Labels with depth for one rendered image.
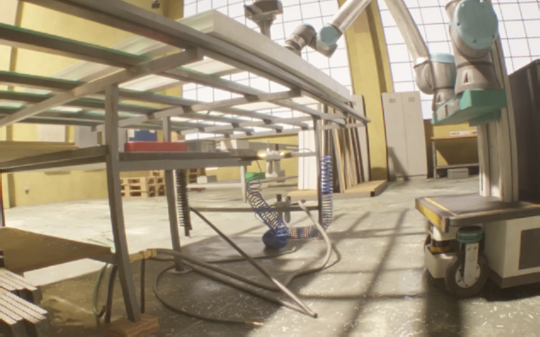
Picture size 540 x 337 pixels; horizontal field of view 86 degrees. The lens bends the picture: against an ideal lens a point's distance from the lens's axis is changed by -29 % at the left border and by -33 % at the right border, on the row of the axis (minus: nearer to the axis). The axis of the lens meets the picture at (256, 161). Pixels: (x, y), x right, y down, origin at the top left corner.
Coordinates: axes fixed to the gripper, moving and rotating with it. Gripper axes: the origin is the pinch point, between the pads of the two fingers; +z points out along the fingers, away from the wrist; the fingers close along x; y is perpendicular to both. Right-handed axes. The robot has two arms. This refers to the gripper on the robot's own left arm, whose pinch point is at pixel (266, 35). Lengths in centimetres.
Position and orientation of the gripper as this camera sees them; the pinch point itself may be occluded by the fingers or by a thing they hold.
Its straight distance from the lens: 132.9
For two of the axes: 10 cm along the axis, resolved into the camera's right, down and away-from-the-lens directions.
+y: -4.5, 0.2, -8.9
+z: 0.6, 10.0, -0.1
